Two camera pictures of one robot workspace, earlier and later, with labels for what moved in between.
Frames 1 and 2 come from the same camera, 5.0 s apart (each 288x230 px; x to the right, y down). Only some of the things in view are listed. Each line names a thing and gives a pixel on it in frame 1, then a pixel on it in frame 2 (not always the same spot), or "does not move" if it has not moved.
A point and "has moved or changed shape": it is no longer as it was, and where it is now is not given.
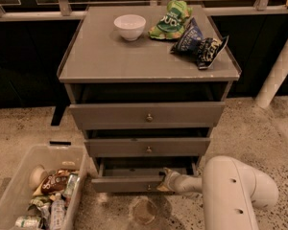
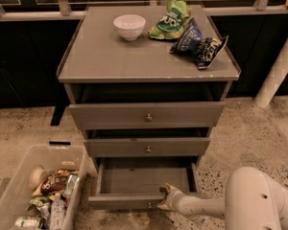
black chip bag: (206, 49) does not move
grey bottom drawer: (136, 177) has moved or changed shape
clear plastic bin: (46, 193) does not move
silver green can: (28, 221) does not move
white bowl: (131, 26) does not move
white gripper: (180, 183) → (179, 199)
